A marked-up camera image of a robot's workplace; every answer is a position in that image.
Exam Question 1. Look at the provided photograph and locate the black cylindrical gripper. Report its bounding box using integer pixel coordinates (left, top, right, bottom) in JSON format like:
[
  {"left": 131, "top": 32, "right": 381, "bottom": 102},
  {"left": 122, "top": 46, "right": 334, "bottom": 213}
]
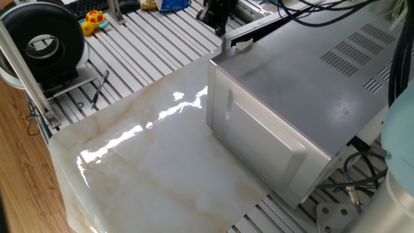
[{"left": 195, "top": 0, "right": 239, "bottom": 38}]

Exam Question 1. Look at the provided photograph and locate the silver microwave oven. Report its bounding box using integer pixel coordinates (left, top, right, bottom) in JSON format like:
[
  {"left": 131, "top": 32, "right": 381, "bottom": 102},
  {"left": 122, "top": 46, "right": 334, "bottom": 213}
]
[{"left": 206, "top": 0, "right": 410, "bottom": 210}]

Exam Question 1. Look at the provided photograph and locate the white tape piece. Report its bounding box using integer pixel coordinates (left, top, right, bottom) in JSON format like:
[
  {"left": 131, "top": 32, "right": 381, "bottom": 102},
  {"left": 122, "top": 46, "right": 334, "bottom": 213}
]
[{"left": 235, "top": 38, "right": 255, "bottom": 52}]

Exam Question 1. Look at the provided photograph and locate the blue snack bag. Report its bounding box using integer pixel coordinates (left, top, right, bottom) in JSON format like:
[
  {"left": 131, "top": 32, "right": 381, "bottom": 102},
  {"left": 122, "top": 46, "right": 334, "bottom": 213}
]
[{"left": 154, "top": 0, "right": 192, "bottom": 13}]

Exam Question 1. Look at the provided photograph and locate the yellow snack bag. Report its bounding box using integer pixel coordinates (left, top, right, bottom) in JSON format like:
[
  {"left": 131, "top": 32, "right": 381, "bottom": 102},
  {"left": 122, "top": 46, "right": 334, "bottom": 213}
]
[{"left": 140, "top": 0, "right": 160, "bottom": 10}]

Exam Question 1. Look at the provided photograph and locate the black computer mouse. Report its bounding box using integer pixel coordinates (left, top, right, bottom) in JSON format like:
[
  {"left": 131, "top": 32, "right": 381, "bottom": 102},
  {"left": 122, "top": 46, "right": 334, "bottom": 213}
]
[{"left": 118, "top": 0, "right": 142, "bottom": 14}]

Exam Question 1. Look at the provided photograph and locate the aluminium upright profile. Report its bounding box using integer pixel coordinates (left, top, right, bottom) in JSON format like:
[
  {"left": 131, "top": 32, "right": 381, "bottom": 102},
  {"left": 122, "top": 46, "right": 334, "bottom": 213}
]
[{"left": 107, "top": 0, "right": 126, "bottom": 25}]

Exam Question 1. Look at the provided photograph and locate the yellow turtle toy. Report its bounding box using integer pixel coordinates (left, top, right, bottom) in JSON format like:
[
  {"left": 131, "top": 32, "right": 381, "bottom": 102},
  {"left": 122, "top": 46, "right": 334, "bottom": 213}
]
[{"left": 79, "top": 9, "right": 110, "bottom": 36}]

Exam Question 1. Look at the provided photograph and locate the black keyboard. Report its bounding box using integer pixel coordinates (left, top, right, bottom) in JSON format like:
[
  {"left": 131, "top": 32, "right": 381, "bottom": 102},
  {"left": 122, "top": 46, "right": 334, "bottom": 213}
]
[{"left": 64, "top": 0, "right": 111, "bottom": 19}]

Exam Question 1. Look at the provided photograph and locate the black pen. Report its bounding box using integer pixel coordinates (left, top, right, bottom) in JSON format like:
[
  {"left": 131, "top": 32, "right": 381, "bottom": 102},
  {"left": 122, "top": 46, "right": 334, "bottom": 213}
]
[{"left": 91, "top": 69, "right": 110, "bottom": 110}]

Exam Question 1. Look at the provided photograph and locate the marble pattern mat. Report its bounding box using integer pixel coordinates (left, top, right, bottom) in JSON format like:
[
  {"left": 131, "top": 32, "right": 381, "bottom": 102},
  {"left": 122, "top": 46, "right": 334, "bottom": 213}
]
[{"left": 48, "top": 48, "right": 272, "bottom": 233}]

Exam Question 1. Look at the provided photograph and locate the black gripper cable bundle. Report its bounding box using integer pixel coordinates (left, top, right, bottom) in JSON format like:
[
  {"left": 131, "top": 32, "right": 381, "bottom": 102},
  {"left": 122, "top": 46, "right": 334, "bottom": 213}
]
[{"left": 276, "top": 0, "right": 379, "bottom": 28}]

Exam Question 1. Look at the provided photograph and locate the black round duct fan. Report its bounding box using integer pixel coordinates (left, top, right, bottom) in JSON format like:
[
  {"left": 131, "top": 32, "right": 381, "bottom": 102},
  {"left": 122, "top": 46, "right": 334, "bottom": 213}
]
[{"left": 0, "top": 1, "right": 91, "bottom": 94}]

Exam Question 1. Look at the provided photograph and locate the white fan base plate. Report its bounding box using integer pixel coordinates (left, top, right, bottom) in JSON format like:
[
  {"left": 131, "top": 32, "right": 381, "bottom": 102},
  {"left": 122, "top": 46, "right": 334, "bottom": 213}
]
[{"left": 38, "top": 63, "right": 97, "bottom": 100}]

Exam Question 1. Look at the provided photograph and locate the thick black hose cable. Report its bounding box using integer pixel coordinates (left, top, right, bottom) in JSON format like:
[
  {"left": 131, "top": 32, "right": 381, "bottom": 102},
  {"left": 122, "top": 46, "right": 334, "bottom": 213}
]
[{"left": 387, "top": 0, "right": 414, "bottom": 107}]

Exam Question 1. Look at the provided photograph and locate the metal corner bracket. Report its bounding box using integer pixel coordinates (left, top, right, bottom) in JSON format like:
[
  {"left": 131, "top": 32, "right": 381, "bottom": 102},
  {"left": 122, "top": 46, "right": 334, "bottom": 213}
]
[{"left": 44, "top": 109, "right": 62, "bottom": 129}]

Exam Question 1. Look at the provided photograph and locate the aluminium frame strut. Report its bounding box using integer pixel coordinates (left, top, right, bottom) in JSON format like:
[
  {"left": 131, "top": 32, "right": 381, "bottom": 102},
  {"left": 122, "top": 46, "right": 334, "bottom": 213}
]
[{"left": 0, "top": 19, "right": 62, "bottom": 129}]

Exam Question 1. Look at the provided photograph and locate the thin black floor cable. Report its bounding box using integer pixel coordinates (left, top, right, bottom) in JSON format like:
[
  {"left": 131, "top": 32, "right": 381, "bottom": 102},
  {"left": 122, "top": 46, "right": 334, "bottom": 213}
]
[{"left": 25, "top": 98, "right": 42, "bottom": 137}]

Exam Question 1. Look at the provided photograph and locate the black cable with metal plug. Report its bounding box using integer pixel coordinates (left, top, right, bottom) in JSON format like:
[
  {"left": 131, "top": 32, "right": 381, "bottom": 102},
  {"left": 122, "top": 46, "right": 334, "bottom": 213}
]
[{"left": 318, "top": 150, "right": 389, "bottom": 214}]

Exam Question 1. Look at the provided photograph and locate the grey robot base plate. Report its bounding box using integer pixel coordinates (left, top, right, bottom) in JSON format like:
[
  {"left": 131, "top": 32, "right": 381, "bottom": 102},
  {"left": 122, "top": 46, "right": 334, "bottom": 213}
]
[{"left": 315, "top": 202, "right": 360, "bottom": 233}]

